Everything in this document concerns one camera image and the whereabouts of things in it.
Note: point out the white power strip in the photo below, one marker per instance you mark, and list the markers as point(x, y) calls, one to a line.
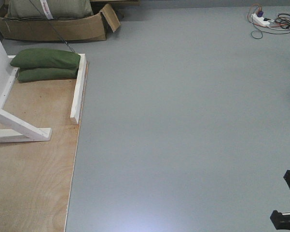
point(260, 21)

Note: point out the purple plug adapter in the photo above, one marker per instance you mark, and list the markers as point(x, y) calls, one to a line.
point(259, 13)

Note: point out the open flat cardboard box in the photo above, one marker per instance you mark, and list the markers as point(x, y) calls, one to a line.
point(92, 28)

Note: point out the plywood base board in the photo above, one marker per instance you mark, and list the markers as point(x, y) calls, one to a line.
point(35, 177)

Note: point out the lower green sandbag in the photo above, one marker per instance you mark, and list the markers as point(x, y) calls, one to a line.
point(41, 74)

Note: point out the green sandbag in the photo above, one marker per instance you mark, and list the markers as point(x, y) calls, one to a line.
point(45, 58)
point(41, 74)

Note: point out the upper green sandbag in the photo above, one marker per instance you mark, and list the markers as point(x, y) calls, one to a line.
point(45, 58)

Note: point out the grey-green woven sack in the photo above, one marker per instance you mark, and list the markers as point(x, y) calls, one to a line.
point(49, 9)

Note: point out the white far edge rail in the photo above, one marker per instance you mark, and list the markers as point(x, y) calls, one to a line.
point(78, 92)

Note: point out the white far brace frame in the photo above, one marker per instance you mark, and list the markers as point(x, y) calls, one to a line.
point(12, 128)

